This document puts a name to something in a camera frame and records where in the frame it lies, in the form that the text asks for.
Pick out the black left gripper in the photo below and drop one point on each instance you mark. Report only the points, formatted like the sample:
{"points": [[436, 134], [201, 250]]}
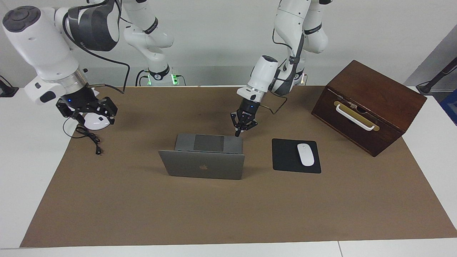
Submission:
{"points": [[248, 109]]}

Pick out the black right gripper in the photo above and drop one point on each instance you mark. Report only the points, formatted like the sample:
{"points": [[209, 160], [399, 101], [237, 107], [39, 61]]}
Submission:
{"points": [[82, 99]]}

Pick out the silver laptop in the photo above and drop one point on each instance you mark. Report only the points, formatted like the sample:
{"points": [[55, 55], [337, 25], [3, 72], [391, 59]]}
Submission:
{"points": [[205, 166]]}

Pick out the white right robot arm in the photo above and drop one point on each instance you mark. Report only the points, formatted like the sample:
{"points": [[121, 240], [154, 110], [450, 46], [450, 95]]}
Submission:
{"points": [[43, 46]]}

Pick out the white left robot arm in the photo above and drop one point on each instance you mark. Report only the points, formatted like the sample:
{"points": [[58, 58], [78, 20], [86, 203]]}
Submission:
{"points": [[291, 21]]}

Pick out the white desk lamp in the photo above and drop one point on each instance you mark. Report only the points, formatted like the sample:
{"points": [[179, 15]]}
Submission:
{"points": [[94, 123]]}

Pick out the black mouse pad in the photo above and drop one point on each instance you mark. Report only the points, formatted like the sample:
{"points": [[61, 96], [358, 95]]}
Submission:
{"points": [[284, 157]]}

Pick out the white computer mouse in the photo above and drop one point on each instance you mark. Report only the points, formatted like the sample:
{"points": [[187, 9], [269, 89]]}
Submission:
{"points": [[305, 154]]}

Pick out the brown table mat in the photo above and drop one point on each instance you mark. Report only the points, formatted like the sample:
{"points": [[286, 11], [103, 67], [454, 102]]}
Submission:
{"points": [[228, 214]]}

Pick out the dark wooden box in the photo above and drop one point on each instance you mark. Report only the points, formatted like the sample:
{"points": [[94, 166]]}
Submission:
{"points": [[385, 96]]}

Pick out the black stand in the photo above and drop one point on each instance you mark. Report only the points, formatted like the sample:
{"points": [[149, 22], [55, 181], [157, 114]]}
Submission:
{"points": [[437, 76]]}

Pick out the blue crate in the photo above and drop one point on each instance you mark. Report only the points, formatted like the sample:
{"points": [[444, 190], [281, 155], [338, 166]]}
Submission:
{"points": [[450, 107]]}

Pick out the black clamp mount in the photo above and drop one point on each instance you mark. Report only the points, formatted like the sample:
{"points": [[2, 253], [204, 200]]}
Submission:
{"points": [[7, 91]]}

